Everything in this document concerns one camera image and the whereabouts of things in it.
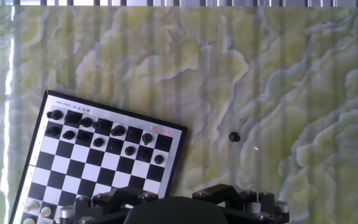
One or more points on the green marble pattern mat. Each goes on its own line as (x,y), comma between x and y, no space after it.
(259,77)

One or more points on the black chess pawn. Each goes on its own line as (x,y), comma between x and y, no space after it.
(83,137)
(98,142)
(114,146)
(129,151)
(145,155)
(68,134)
(158,159)
(52,131)

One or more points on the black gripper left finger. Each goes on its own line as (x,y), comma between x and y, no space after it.
(110,199)

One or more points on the black chess queen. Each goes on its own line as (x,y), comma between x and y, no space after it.
(102,124)

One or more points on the black chess rook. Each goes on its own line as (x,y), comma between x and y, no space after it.
(234,137)
(54,114)

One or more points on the black chess bishop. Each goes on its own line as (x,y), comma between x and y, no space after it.
(85,122)
(134,134)

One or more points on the black white magnetic chessboard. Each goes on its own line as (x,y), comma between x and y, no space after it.
(73,168)

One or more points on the white chess rook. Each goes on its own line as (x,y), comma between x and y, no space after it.
(29,221)

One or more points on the black chess king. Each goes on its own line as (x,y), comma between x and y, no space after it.
(118,130)

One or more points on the white chess pawn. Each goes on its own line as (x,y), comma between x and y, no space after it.
(45,211)
(32,205)

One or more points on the black chess knight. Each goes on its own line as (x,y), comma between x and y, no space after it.
(147,138)
(72,118)

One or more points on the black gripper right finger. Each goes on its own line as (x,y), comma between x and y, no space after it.
(247,202)

